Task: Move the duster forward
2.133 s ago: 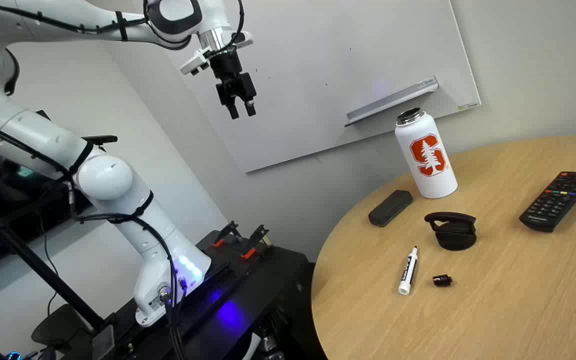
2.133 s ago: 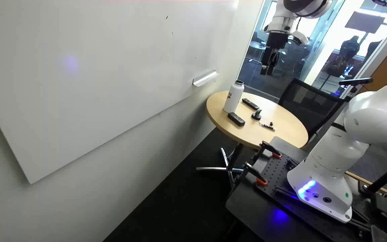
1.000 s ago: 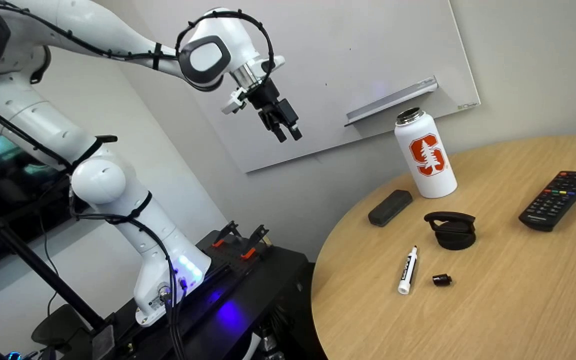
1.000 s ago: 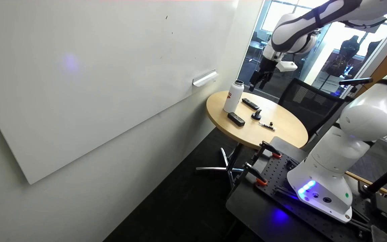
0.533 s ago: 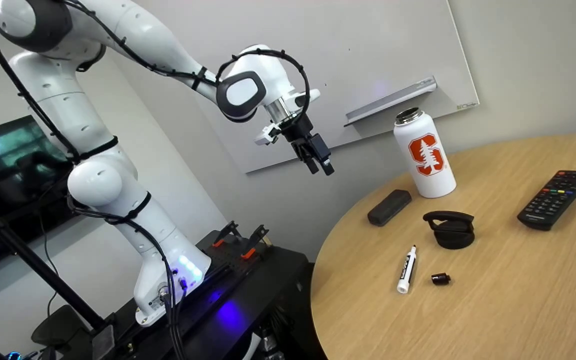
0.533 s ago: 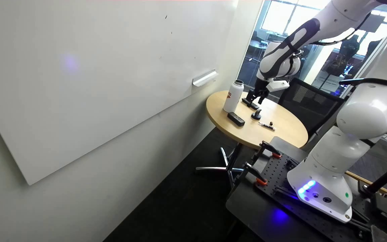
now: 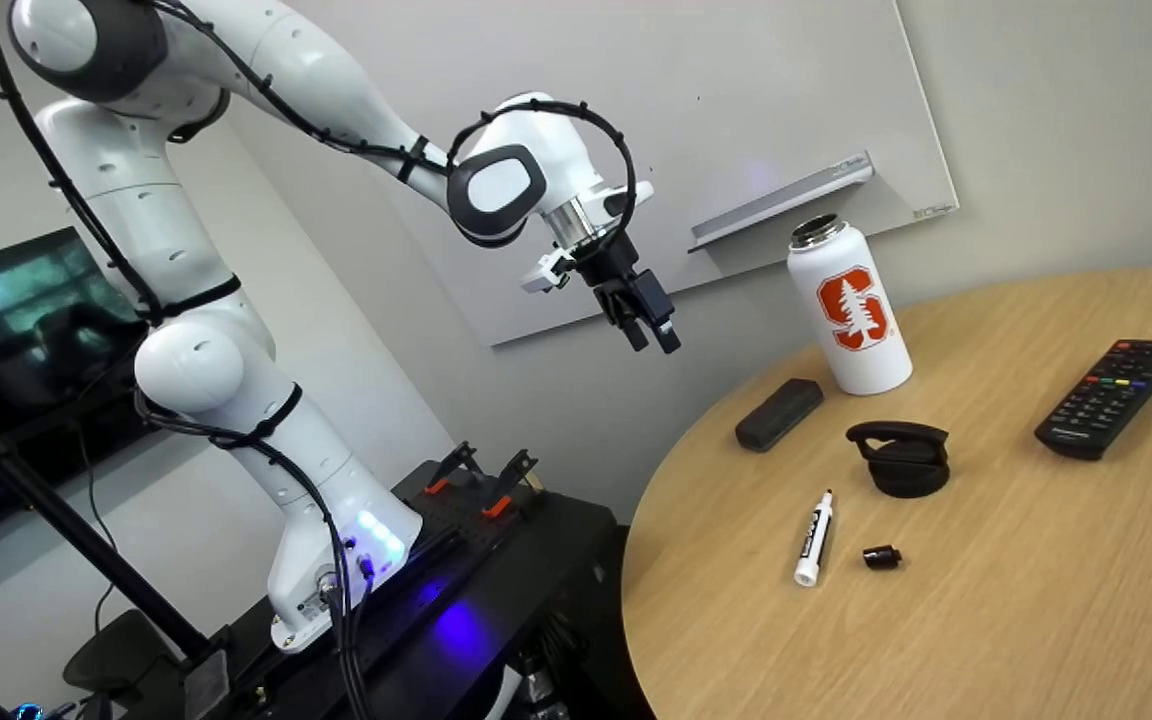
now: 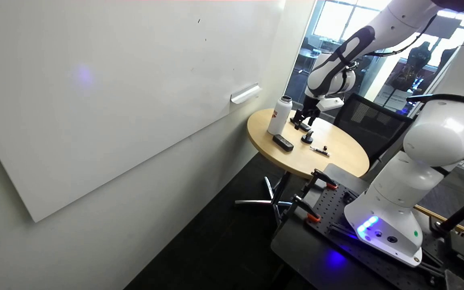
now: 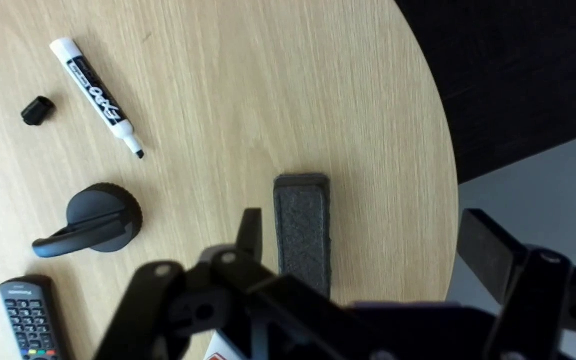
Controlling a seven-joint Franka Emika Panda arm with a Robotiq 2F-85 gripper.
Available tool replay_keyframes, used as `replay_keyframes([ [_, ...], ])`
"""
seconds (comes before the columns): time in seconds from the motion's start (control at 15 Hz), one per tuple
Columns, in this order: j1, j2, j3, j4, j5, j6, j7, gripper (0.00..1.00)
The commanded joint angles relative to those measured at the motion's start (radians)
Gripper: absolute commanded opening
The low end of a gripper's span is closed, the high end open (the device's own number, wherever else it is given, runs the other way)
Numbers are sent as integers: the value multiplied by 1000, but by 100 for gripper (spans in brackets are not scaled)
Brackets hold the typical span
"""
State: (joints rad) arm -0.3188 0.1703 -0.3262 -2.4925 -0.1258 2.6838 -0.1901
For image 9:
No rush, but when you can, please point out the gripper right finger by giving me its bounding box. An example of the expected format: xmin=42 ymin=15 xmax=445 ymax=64
xmin=457 ymin=208 xmax=576 ymax=360

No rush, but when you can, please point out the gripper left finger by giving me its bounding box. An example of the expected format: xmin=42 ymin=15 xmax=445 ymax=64
xmin=93 ymin=208 xmax=351 ymax=360

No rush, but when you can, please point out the black felt duster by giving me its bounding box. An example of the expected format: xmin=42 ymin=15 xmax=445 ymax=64
xmin=273 ymin=173 xmax=333 ymax=301

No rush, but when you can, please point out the white red box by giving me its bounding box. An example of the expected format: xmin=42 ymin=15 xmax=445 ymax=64
xmin=202 ymin=331 xmax=249 ymax=360

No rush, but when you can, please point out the black remote control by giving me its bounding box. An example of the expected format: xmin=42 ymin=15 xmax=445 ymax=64
xmin=0 ymin=275 xmax=65 ymax=360

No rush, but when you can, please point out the white black dry-erase marker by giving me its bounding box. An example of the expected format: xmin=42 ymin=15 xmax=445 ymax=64
xmin=49 ymin=37 xmax=146 ymax=160

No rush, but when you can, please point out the black marker cap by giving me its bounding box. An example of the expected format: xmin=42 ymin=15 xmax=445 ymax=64
xmin=20 ymin=95 xmax=57 ymax=127

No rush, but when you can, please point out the black round lid with handle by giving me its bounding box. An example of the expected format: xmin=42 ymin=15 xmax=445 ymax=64
xmin=31 ymin=182 xmax=144 ymax=259

